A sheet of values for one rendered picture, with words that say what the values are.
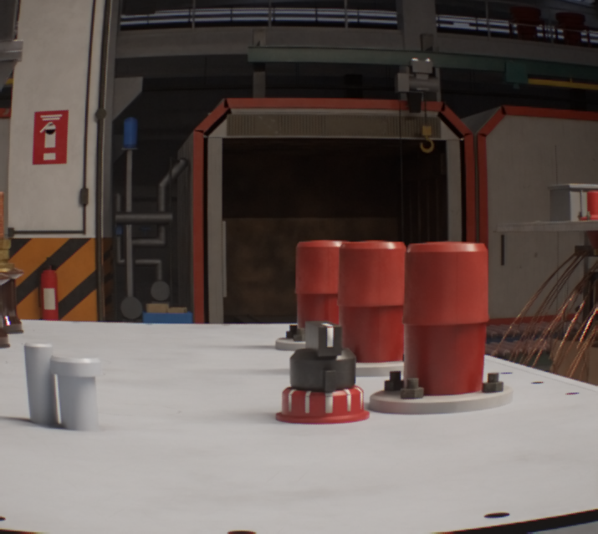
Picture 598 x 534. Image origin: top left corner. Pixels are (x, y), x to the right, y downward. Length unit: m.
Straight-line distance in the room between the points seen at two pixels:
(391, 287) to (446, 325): 0.33
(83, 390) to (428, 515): 0.37
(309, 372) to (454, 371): 0.13
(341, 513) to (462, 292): 0.45
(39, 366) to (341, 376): 0.24
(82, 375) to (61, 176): 10.73
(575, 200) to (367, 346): 2.86
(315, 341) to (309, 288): 0.71
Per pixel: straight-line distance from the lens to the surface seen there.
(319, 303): 1.74
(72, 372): 0.95
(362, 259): 1.41
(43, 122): 11.70
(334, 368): 1.04
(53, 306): 11.52
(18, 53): 1.41
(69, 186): 11.66
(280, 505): 0.70
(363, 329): 1.41
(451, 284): 1.09
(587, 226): 3.75
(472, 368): 1.10
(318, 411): 1.03
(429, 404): 1.07
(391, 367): 1.39
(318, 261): 1.73
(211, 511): 0.68
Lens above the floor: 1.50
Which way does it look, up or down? level
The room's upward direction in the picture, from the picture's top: straight up
